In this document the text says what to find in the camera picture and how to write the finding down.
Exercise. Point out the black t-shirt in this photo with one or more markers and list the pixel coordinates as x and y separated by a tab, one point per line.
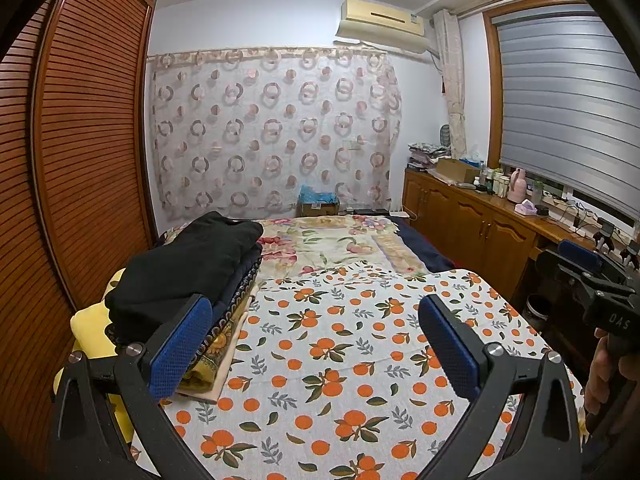
190	260

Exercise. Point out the floral blanket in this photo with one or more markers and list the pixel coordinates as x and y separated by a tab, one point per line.
325	245

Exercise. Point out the navy blanket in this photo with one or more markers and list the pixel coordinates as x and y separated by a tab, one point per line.
425	252

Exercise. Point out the grey electric fan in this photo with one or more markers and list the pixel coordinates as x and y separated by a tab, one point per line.
446	135

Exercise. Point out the person's right hand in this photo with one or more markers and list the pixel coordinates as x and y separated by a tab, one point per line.
597	375

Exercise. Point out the orange-print bed sheet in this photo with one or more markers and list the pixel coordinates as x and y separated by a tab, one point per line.
350	360

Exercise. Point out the pink thermos jug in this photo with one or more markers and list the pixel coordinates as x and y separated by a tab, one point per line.
517	187

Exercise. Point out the green bottle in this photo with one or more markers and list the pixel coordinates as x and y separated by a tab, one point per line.
537	192

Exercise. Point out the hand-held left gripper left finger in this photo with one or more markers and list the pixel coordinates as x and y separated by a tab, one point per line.
182	355

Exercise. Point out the stack of folded cloths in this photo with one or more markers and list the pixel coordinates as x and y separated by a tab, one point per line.
425	155

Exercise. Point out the pink tissue pack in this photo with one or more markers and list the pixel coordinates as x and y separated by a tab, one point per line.
525	207

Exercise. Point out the wooden sideboard cabinet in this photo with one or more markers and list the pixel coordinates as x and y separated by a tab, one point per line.
470	220

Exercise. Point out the group of small bottles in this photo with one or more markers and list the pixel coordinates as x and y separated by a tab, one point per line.
497	182

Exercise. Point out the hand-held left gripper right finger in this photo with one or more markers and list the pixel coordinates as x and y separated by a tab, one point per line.
450	355

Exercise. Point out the gold paisley folded cloth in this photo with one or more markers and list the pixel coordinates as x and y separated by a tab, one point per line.
220	350

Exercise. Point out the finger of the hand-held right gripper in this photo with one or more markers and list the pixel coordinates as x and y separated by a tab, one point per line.
550	267
580	252

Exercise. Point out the folded navy garment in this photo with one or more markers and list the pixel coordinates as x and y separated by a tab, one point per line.
245	270

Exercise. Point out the beige tied curtain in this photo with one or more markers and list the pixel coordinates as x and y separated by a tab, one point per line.
457	110

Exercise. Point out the blue item in box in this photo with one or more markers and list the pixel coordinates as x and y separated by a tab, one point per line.
317	205

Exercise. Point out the white power strip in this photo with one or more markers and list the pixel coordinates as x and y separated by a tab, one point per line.
565	205

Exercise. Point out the wall air conditioner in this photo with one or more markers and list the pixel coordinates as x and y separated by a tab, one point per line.
380	17

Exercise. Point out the wooden slatted wardrobe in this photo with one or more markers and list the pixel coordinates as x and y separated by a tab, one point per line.
85	135

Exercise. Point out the cardboard box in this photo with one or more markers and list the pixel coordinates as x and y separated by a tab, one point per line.
455	170

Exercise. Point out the circle-patterned sheer curtain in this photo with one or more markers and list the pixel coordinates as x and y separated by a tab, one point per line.
275	135

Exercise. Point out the waste bin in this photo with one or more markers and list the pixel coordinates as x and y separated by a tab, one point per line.
539	310

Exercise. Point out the grey window blind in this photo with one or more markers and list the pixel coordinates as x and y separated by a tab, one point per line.
565	100

